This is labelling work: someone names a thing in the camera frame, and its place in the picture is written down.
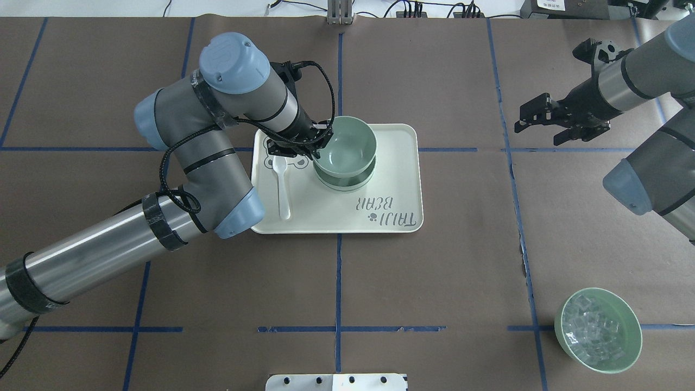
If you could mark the white bear tray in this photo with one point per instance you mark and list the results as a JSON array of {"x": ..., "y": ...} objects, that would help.
[{"x": 390, "y": 202}]

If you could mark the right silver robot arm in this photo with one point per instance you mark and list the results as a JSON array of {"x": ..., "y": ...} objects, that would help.
[{"x": 638, "y": 101}]

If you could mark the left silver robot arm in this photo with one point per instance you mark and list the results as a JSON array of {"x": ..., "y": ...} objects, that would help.
[{"x": 204, "y": 187}]

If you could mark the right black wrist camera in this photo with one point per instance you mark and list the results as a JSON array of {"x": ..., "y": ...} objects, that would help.
[{"x": 599, "y": 54}]

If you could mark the black power strip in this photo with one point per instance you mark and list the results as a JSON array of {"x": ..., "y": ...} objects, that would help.
[{"x": 437, "y": 11}]

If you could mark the black computer box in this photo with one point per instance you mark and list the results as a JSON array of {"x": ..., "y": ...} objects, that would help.
[{"x": 584, "y": 10}]

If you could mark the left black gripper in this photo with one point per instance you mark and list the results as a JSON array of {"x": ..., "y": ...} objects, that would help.
[{"x": 302, "y": 132}]

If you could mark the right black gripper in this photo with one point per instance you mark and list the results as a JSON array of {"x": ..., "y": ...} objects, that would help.
[{"x": 585, "y": 103}]

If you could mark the green bowl with ice cubes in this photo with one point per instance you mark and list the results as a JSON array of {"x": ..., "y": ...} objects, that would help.
[{"x": 599, "y": 330}]

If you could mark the white plastic spoon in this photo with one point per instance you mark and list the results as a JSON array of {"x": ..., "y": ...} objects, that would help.
[{"x": 280, "y": 167}]

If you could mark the aluminium frame post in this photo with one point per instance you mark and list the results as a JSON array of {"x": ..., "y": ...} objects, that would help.
[{"x": 340, "y": 12}]

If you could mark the white camera post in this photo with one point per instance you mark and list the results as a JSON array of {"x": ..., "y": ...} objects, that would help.
[{"x": 349, "y": 381}]

